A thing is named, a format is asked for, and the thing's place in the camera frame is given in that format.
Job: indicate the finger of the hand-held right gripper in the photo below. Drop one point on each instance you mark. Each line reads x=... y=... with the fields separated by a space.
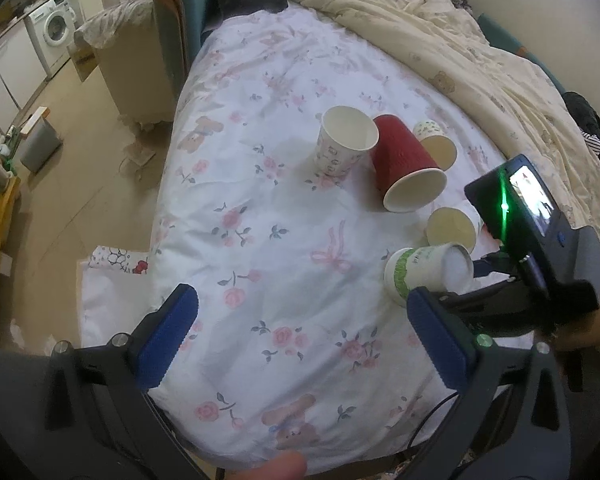
x=495 y=305
x=495 y=265

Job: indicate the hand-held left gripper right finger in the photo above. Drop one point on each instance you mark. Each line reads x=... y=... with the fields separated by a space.
x=442 y=342

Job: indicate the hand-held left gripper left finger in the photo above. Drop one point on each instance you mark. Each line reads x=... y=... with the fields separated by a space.
x=166 y=342

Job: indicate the green and white paper cup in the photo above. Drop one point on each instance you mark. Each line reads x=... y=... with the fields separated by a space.
x=420 y=270

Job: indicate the plain white paper cup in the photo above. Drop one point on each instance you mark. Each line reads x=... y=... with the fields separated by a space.
x=452 y=227

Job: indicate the small patterned paper cup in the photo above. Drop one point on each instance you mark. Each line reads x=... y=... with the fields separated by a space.
x=437 y=142

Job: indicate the red ribbed paper cup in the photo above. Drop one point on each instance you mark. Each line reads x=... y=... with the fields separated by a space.
x=405 y=165

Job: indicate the white printed paper cup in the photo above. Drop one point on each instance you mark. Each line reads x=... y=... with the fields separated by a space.
x=342 y=145

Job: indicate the person's right hand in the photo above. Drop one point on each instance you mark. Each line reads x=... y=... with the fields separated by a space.
x=592 y=325

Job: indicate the person's left hand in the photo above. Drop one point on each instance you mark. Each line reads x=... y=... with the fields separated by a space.
x=275 y=466

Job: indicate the pink printed floor mat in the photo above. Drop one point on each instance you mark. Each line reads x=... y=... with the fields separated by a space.
x=117 y=260

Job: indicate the dark clothing pile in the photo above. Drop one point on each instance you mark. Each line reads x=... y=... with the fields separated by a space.
x=587 y=117

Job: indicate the white floral bed sheet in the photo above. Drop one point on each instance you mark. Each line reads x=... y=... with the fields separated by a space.
x=290 y=240

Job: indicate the teal headboard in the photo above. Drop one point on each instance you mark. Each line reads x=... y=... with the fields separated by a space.
x=522 y=50

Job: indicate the cream bear print quilt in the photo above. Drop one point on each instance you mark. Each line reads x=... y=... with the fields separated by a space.
x=480 y=55

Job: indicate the grey trash bin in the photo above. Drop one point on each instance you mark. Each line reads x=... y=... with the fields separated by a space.
x=39 y=142

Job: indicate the cream sofa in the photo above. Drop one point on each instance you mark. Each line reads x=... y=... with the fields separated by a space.
x=130 y=75

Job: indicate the cardboard box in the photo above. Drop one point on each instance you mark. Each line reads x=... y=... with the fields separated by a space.
x=82 y=62

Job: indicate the white cabinet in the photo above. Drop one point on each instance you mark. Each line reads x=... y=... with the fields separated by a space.
x=10 y=70

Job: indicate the teal cushion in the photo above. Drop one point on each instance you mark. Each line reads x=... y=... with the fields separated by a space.
x=177 y=25

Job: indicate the white washing machine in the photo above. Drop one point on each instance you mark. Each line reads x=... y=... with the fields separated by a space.
x=55 y=27

